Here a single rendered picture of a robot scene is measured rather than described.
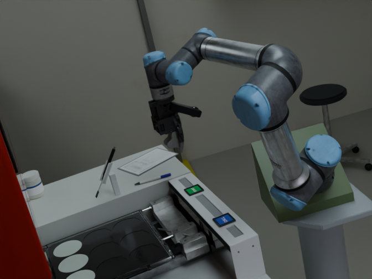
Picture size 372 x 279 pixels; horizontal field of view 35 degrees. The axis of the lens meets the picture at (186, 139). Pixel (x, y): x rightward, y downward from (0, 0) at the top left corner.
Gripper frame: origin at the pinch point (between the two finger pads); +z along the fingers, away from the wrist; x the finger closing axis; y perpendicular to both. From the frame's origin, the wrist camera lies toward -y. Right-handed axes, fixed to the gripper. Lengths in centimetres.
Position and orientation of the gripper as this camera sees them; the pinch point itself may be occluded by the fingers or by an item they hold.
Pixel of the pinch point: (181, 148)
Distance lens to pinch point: 205.1
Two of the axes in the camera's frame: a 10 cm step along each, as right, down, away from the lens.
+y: -9.1, 3.2, -2.6
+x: 3.5, 2.8, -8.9
